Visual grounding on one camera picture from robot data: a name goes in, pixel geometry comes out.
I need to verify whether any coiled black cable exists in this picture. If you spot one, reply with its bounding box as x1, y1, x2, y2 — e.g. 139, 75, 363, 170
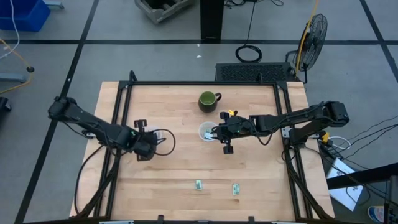
234, 0, 264, 64

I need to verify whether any blue plastic bin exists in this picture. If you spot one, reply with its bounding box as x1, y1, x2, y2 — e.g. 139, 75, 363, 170
0, 0, 52, 33

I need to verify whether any black aluminium table frame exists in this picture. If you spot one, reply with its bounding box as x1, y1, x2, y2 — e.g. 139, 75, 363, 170
73, 70, 336, 224

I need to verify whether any grey crate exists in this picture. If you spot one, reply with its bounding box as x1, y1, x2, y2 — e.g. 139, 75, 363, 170
134, 0, 195, 25

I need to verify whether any black floor fan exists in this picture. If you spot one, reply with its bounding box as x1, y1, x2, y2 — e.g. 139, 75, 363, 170
285, 13, 329, 85

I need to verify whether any yellow cable with black plug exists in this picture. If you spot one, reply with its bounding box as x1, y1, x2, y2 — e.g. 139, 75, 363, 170
0, 38, 35, 95

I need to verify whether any black perforated metal case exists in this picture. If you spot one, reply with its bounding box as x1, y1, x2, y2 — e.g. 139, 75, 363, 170
215, 62, 297, 83

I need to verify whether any black beam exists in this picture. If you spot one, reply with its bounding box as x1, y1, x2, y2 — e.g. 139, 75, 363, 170
326, 162, 398, 190

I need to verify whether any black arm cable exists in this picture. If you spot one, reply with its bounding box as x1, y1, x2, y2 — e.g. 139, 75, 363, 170
73, 143, 105, 215

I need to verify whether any grey metal bar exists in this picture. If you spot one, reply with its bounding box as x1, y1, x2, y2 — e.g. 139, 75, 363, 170
0, 72, 28, 84

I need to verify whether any dark green ceramic mug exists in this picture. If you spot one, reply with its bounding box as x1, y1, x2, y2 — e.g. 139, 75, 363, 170
198, 90, 223, 114

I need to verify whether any black tower box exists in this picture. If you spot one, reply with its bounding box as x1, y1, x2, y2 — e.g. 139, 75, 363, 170
200, 0, 225, 42

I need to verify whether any white cardboard box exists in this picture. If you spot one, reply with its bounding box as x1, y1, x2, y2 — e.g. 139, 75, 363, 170
325, 157, 365, 213

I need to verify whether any white looped cable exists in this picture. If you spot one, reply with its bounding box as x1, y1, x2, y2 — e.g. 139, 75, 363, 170
328, 135, 352, 152

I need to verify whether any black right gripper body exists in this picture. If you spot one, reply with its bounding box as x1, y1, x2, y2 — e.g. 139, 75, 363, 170
217, 111, 256, 156

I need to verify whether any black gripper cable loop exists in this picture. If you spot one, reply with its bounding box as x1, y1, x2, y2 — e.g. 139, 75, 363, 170
154, 128, 177, 157

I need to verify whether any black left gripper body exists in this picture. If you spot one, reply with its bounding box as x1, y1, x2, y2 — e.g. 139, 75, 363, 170
131, 119, 159, 162

